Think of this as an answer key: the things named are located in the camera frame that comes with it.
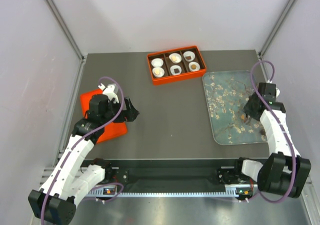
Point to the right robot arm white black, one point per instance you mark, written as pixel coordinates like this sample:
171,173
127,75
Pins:
285,171

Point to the dark round truffle front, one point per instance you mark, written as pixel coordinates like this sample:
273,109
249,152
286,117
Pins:
262,132

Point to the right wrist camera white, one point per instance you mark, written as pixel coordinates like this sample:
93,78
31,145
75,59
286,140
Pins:
277,93

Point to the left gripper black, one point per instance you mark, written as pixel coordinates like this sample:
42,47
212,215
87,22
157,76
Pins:
129,115

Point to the pale white chocolate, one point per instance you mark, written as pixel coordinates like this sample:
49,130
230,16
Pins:
174,58

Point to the orange compartment box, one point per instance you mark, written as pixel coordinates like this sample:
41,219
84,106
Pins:
167,63

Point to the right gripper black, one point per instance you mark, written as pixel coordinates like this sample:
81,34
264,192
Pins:
247,108

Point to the blue floral tray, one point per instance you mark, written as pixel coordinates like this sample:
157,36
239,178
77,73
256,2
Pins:
226,93

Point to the white paper cup back left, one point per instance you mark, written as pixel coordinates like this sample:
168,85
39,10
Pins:
157,62

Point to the white paper cup back right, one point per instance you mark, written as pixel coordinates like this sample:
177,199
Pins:
189,53

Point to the white paper cup front middle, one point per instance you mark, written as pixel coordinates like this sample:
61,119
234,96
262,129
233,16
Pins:
175,67

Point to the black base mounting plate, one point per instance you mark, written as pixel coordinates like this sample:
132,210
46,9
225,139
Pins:
186,175

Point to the white paper cup front right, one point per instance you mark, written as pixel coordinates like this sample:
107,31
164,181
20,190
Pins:
197,66

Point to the aluminium frame rail front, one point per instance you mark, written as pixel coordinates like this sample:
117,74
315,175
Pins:
123,176

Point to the white paper cup front left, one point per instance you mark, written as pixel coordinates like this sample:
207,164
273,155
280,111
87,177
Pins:
162,72

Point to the white paper cup back middle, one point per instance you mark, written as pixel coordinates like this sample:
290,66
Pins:
178,56

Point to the orange box lid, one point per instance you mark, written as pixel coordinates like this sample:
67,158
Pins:
111,131

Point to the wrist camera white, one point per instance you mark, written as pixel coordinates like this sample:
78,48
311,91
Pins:
110,91
277,93

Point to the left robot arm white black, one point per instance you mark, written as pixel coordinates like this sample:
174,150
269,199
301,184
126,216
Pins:
57,199

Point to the grey slotted cable duct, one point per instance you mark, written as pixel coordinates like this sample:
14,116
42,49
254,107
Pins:
227,191

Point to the white paper cup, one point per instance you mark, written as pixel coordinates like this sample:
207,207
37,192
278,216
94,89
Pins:
189,53
178,56
162,72
157,62
197,66
175,67

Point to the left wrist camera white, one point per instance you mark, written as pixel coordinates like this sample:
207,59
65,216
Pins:
110,91

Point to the pale caramel chocolate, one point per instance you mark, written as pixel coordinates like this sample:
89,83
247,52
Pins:
157,71

